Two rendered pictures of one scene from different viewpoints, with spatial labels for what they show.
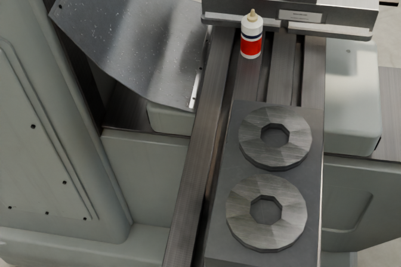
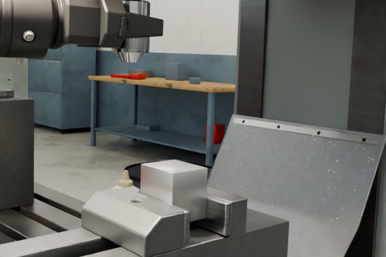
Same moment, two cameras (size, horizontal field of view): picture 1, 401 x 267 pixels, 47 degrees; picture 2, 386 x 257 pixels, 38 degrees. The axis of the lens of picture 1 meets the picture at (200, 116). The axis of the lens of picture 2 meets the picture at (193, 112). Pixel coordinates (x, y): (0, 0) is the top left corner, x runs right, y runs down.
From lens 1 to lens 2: 1.38 m
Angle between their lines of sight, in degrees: 103
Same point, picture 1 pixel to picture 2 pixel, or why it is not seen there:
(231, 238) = not seen: outside the picture
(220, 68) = not seen: hidden behind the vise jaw
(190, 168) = (65, 197)
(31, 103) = not seen: hidden behind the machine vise
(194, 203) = (40, 191)
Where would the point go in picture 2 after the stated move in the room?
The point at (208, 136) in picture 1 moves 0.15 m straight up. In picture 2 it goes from (76, 207) to (77, 121)
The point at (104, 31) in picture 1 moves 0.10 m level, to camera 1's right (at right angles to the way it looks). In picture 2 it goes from (241, 177) to (212, 187)
